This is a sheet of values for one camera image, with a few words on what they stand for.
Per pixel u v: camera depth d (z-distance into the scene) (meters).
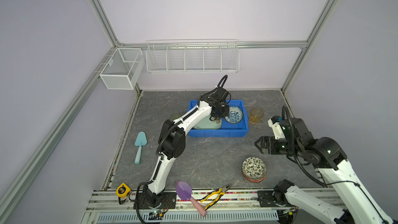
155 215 0.72
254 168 0.78
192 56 0.99
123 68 1.02
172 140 0.55
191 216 0.71
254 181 0.72
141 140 0.96
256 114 1.03
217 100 0.68
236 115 0.93
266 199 0.72
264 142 0.58
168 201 0.73
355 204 0.37
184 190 0.78
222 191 0.75
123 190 0.75
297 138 0.46
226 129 0.96
